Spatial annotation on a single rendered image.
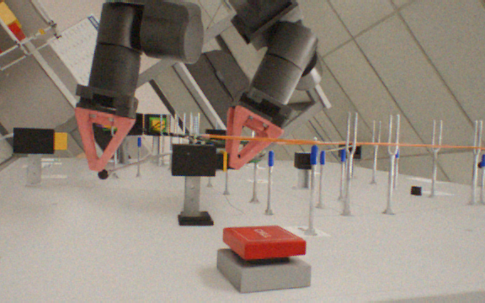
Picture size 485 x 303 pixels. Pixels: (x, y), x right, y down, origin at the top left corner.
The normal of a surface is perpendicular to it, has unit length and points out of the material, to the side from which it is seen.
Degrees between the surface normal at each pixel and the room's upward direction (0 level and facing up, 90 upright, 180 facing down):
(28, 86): 90
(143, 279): 53
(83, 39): 90
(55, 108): 90
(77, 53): 90
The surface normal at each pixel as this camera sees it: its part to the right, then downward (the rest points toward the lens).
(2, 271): 0.04, -1.00
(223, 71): 0.36, 0.09
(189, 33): 0.94, 0.20
